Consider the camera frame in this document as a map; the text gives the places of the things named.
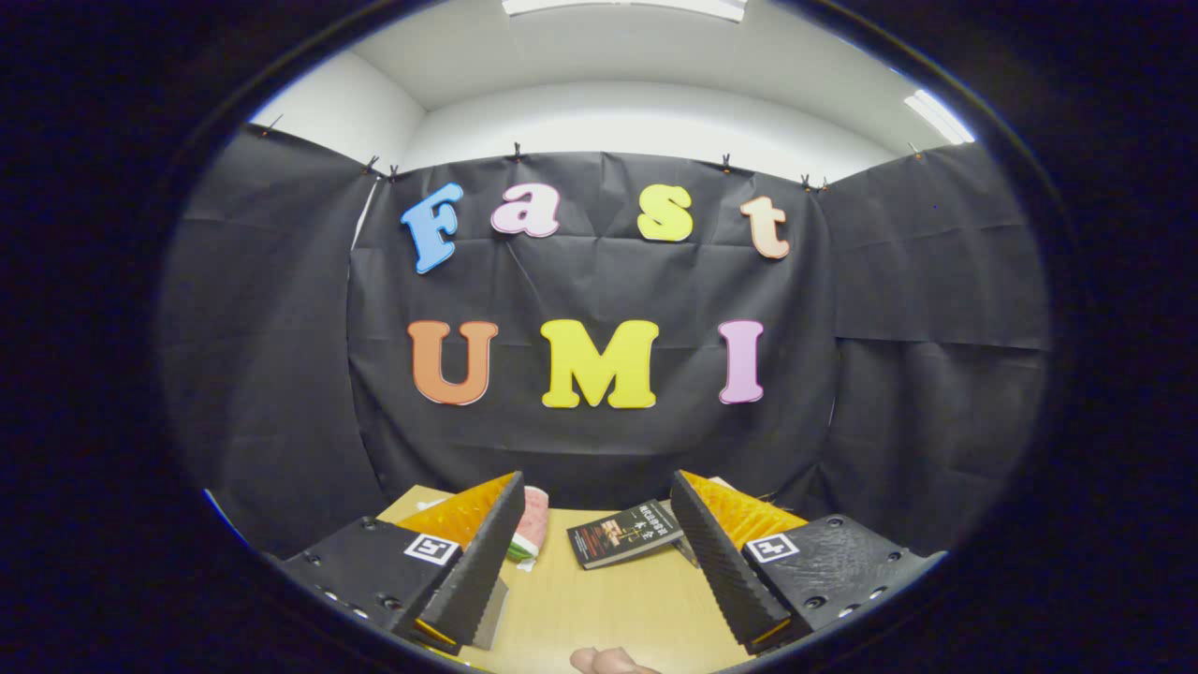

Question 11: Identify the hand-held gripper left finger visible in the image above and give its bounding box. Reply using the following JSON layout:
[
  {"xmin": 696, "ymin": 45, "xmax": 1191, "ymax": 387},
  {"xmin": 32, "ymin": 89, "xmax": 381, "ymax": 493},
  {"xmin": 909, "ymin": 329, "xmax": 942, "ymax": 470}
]
[{"xmin": 279, "ymin": 471, "xmax": 526, "ymax": 655}]

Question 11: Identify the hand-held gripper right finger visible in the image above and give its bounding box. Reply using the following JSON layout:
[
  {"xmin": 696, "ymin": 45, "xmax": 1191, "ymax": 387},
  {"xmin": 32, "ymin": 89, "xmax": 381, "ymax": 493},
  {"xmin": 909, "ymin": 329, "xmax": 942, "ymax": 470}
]
[{"xmin": 669, "ymin": 470, "xmax": 946, "ymax": 656}]

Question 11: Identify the grey fabric storage box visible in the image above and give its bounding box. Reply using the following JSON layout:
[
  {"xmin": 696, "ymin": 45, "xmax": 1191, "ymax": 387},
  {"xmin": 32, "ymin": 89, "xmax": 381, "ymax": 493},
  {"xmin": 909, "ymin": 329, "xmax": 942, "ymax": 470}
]
[{"xmin": 472, "ymin": 577, "xmax": 511, "ymax": 652}]

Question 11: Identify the blue cover book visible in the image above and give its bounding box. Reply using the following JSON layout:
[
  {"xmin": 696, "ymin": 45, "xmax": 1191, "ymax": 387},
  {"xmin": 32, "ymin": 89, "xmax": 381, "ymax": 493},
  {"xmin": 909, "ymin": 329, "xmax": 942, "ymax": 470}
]
[{"xmin": 657, "ymin": 500, "xmax": 701, "ymax": 568}]

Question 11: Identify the watermelon slice plush toy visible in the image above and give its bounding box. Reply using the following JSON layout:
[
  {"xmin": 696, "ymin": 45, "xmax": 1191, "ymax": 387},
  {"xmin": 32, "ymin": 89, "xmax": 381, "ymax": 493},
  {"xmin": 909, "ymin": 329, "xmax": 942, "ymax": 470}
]
[{"xmin": 505, "ymin": 486, "xmax": 551, "ymax": 573}]

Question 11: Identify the black cover book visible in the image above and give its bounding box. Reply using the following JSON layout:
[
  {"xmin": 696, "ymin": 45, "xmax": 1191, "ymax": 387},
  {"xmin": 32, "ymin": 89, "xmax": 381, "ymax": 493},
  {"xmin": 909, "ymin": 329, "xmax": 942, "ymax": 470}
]
[{"xmin": 566, "ymin": 499, "xmax": 685, "ymax": 571}]

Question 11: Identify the ceiling light panel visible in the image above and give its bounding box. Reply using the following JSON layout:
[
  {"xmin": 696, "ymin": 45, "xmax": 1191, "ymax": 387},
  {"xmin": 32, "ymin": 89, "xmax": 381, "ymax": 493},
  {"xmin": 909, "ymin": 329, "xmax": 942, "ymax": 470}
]
[
  {"xmin": 903, "ymin": 89, "xmax": 975, "ymax": 146},
  {"xmin": 502, "ymin": 0, "xmax": 748, "ymax": 24}
]

